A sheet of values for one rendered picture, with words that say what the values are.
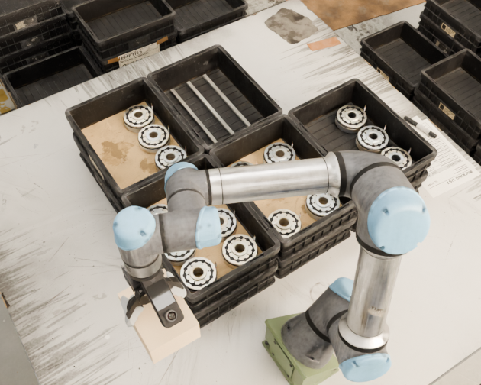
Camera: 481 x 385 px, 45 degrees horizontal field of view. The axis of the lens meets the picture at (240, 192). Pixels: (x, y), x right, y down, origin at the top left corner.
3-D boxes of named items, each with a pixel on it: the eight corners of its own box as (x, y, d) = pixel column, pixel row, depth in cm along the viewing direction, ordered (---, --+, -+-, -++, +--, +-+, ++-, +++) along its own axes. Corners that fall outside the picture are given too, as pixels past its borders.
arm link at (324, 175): (388, 131, 127) (160, 153, 120) (408, 159, 118) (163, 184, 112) (381, 175, 134) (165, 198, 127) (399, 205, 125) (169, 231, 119)
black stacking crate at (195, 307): (279, 266, 171) (282, 246, 162) (192, 318, 162) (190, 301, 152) (208, 175, 190) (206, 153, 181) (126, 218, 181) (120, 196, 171)
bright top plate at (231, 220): (243, 226, 174) (243, 225, 173) (214, 244, 170) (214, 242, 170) (223, 203, 178) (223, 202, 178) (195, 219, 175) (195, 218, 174)
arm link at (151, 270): (166, 257, 113) (128, 277, 110) (169, 268, 116) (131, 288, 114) (149, 228, 116) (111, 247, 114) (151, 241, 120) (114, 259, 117)
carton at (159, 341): (200, 336, 134) (198, 323, 128) (153, 363, 131) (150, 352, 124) (167, 283, 142) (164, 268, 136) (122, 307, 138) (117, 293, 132)
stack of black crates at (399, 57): (446, 98, 304) (460, 64, 285) (401, 121, 294) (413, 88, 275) (395, 53, 323) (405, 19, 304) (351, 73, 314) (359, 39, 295)
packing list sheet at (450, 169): (484, 172, 206) (485, 171, 206) (436, 201, 199) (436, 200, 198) (421, 113, 222) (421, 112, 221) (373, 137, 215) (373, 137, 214)
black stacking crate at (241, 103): (282, 136, 200) (284, 113, 191) (208, 174, 191) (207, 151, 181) (219, 68, 219) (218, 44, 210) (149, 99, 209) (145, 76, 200)
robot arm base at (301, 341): (334, 361, 160) (358, 339, 156) (306, 375, 148) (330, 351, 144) (301, 318, 167) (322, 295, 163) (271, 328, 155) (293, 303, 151)
